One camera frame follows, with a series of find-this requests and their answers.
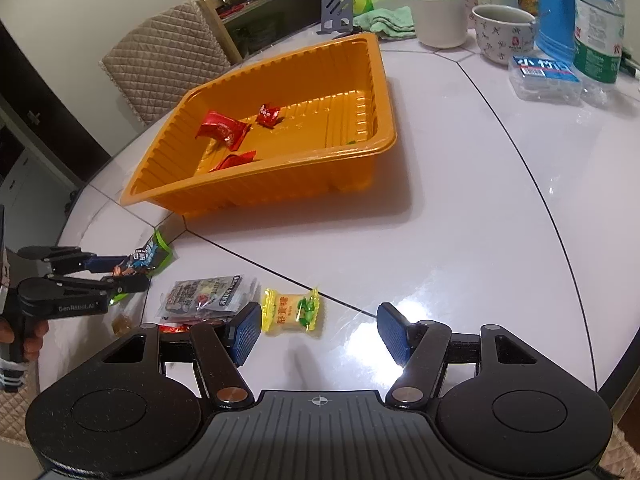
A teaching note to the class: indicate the patterned white mug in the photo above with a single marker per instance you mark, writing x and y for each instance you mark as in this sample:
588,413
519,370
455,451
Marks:
500,40

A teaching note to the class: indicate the dark wooden cabinet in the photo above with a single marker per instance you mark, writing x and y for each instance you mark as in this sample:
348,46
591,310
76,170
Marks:
45,105

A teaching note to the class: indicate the green blue snack bar packet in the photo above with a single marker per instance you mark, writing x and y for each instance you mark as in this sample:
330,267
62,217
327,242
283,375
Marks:
150,255

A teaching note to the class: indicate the quilted beige chair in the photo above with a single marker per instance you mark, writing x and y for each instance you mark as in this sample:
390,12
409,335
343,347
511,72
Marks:
160,55
15,415

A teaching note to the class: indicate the wooden shelf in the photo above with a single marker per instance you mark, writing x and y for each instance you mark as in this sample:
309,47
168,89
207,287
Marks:
220,30

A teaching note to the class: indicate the green towel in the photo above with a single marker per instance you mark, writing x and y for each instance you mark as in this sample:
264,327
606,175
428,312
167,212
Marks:
385,22

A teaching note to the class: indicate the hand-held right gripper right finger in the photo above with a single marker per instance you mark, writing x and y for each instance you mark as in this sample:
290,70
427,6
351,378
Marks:
395,335

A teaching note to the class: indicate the beige quilted cushion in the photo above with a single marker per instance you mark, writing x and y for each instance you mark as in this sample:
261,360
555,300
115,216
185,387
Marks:
627,455

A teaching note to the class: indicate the clear water bottle green cap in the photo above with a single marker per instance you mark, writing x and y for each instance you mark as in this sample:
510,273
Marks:
597,35

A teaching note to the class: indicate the black pen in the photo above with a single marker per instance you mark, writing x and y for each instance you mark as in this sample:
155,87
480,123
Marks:
631,60

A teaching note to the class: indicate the blue thermos jug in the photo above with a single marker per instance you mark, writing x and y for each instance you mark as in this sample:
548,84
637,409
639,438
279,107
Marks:
555,5

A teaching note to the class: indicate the white cup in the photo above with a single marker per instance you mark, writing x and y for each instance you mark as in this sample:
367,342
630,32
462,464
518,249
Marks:
440,20

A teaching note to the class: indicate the white cabinet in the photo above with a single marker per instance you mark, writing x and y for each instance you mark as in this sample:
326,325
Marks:
30,185

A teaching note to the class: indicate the large red snack packet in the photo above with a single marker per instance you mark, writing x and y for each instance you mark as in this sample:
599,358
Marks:
220,127

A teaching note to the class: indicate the red packet with white label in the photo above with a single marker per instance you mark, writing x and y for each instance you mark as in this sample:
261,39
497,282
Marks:
232,161

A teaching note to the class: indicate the grey phone stand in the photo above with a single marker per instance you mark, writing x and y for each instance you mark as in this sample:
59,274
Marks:
335,10

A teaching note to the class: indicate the clear plastic toothpick box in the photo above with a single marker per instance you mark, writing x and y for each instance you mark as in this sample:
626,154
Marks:
545,77

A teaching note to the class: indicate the person's left hand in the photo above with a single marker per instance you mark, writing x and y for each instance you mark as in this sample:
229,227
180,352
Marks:
37,332

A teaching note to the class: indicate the orange plastic tray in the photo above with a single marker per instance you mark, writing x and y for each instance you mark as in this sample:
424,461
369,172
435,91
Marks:
280,180

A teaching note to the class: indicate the small amber candy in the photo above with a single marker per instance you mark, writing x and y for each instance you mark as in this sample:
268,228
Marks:
121,325

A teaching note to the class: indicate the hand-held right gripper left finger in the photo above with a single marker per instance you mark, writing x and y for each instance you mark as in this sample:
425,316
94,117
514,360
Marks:
247,332

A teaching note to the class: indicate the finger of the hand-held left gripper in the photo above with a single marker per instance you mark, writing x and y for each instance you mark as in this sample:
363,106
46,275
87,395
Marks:
125,285
100,263

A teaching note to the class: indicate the yellow candy packet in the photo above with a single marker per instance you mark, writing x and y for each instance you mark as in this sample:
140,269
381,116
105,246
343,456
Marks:
287,310

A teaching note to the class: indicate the clear dark snack packet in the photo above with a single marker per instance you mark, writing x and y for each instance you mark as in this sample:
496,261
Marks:
200,292

